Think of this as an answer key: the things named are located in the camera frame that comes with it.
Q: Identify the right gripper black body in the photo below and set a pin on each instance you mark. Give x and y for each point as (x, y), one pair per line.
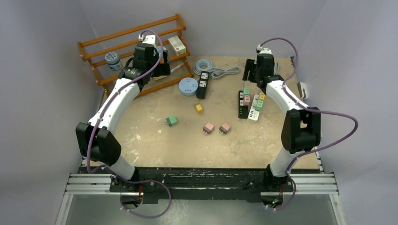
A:
(250, 66)

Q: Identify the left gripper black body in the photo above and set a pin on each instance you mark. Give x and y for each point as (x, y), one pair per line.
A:
(162, 69)

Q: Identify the round light blue power socket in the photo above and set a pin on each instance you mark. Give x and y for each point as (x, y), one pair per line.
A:
(188, 86)

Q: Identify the long black power strip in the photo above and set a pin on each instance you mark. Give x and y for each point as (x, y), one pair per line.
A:
(243, 111)

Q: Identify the white power strip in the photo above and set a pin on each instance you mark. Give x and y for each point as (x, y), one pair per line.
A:
(253, 113)

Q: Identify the yellow USB charger plug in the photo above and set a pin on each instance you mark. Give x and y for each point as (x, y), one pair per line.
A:
(198, 108)

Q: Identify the green USB charger plug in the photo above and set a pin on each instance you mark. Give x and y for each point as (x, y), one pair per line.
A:
(171, 121)

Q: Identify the pink USB charger plug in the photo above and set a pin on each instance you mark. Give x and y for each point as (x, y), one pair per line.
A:
(208, 128)

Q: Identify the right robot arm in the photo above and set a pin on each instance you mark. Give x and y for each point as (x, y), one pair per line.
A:
(301, 130)

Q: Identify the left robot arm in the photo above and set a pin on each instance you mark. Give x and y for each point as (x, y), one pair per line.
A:
(96, 138)

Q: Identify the green plug on white strip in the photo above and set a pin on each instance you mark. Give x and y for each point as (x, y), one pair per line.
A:
(259, 105)

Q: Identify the red white pen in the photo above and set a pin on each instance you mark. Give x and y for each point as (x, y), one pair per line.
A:
(177, 67)

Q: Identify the blue toothbrush package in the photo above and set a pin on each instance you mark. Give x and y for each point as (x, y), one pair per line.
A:
(162, 50)

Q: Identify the white red box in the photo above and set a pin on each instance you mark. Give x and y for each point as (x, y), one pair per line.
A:
(177, 45)

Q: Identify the white blue round jar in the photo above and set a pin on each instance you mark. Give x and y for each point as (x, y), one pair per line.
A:
(113, 61)

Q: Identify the wooden shelf rack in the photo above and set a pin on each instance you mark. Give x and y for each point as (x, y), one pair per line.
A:
(104, 82)

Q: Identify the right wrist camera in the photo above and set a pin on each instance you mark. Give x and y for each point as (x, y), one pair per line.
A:
(262, 50)

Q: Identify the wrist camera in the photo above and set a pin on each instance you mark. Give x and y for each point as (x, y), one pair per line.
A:
(262, 50)
(148, 39)

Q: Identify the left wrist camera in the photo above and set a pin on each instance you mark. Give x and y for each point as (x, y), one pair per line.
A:
(148, 39)

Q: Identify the upper white wall clip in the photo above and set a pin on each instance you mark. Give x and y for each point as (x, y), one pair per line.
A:
(302, 90)

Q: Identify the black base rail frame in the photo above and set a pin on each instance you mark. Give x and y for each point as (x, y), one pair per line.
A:
(161, 183)

